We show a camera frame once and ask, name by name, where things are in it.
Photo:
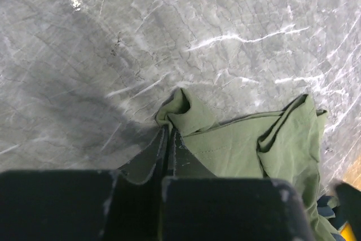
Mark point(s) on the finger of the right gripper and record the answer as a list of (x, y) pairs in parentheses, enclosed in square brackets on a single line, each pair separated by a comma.
[(349, 198)]

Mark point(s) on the green motorcycle tank top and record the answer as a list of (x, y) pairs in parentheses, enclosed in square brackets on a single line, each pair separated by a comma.
[(281, 144)]

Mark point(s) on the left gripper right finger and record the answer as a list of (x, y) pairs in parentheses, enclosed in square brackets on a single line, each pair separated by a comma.
[(199, 206)]

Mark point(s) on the yellow plastic tray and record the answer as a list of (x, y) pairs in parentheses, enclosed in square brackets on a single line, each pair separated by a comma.
[(348, 231)]

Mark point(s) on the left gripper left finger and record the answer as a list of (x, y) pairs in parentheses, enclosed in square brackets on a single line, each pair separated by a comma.
[(120, 204)]

